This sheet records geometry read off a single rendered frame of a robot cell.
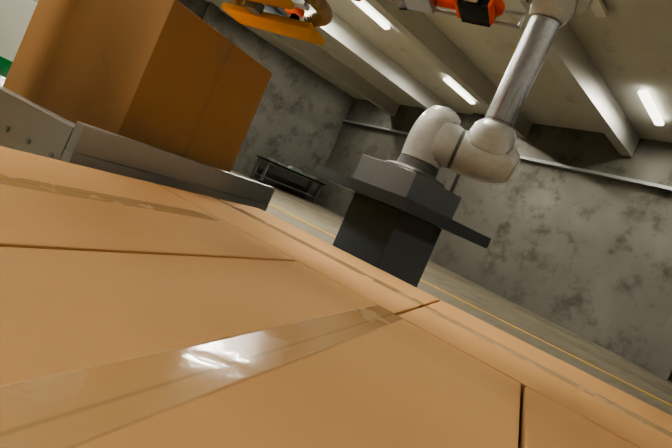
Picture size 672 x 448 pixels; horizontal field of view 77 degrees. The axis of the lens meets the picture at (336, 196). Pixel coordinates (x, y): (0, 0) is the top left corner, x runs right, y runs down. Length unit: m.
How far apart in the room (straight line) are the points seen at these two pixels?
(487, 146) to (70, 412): 1.43
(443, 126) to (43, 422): 1.45
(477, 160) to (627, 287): 8.03
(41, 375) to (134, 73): 0.94
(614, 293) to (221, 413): 9.29
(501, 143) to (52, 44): 1.40
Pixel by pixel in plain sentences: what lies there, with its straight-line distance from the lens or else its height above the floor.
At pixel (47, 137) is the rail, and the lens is 1.06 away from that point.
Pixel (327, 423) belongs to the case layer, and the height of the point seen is 0.54.
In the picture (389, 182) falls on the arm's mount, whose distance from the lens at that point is 1.48.
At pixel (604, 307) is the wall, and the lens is 9.48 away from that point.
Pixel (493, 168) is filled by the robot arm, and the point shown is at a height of 0.97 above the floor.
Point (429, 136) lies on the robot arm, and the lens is 1.55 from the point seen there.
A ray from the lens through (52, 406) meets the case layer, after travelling 0.25.
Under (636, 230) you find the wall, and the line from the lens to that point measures 9.61.
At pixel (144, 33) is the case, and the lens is 1.18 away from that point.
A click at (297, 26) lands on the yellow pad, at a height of 1.06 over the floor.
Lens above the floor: 0.69
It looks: 1 degrees down
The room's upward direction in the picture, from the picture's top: 23 degrees clockwise
